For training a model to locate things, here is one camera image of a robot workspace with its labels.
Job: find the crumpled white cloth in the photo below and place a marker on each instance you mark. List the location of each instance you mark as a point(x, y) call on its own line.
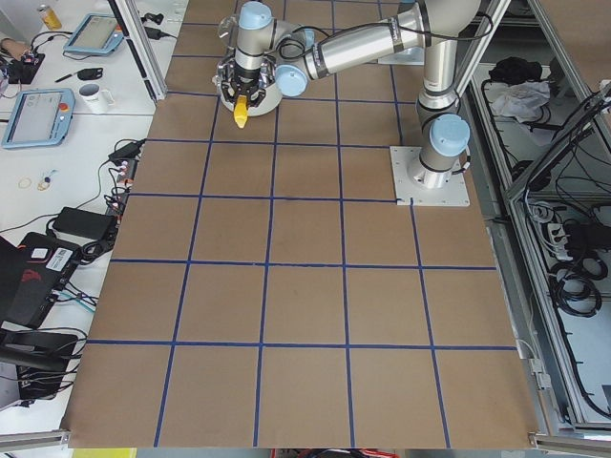
point(522, 102)

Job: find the upper teach pendant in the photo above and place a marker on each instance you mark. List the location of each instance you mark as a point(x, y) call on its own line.
point(97, 34)

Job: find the black laptop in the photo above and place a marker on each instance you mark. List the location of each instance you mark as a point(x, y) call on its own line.
point(32, 272)

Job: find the glass pot lid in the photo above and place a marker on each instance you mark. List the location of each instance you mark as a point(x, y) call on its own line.
point(228, 30)

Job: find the yellow drink can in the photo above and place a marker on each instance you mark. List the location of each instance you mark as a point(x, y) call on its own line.
point(49, 17)

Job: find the teach pendant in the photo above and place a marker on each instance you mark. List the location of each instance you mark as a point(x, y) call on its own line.
point(97, 34)
point(40, 118)

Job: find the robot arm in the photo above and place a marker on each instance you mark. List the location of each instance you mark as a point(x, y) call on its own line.
point(434, 26)

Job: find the lower teach pendant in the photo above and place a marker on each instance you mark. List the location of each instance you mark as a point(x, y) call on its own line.
point(40, 118)

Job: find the person hand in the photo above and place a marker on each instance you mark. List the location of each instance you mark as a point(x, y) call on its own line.
point(15, 49)

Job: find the pale green electric pot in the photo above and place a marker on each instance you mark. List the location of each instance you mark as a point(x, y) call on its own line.
point(267, 82)

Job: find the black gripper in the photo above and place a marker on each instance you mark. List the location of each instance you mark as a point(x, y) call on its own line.
point(243, 82)

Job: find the black cloth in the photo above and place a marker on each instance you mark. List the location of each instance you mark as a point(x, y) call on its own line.
point(515, 70)

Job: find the yellow corn cob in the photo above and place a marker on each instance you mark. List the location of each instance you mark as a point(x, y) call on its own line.
point(240, 112)

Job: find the black power brick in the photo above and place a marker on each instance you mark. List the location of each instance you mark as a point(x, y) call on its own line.
point(85, 224)

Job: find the white mug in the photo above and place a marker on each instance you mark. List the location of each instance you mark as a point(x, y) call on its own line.
point(98, 99)

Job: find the power strip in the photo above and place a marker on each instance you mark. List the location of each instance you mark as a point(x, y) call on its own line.
point(122, 178)

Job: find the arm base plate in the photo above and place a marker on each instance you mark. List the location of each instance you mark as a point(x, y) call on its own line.
point(417, 186)
point(408, 57)

